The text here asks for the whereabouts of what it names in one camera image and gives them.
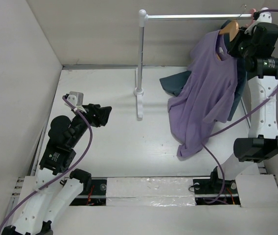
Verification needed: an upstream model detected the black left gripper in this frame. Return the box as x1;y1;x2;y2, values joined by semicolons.
69;102;111;147

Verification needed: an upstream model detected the wooden clothes hanger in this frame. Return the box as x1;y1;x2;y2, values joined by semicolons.
216;4;248;61

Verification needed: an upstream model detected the purple t shirt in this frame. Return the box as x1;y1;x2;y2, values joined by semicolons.
168;30;237;158

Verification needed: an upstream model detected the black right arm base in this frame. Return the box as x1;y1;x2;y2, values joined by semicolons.
188;167;240;205

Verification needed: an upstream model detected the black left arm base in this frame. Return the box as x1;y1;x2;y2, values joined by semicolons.
70;178;107;206

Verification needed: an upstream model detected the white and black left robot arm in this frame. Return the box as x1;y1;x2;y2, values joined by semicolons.
0;104;112;235

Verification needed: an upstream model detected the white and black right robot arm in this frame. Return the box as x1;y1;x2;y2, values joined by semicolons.
208;22;278;192

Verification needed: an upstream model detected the pink plastic clothes hanger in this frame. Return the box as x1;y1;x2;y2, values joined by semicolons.
244;8;256;28

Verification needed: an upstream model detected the dark teal t shirt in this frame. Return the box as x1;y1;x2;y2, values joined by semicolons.
159;20;249;122

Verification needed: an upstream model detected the white and silver clothes rack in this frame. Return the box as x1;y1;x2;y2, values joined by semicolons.
134;9;252;119

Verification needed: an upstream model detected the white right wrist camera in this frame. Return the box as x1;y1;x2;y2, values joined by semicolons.
244;12;272;35

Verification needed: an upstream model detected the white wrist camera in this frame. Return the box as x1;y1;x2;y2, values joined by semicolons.
244;12;272;35
65;91;85;112

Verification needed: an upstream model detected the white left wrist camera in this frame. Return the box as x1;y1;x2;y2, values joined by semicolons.
65;91;85;112

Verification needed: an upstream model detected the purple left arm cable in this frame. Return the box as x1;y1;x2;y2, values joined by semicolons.
0;95;93;235

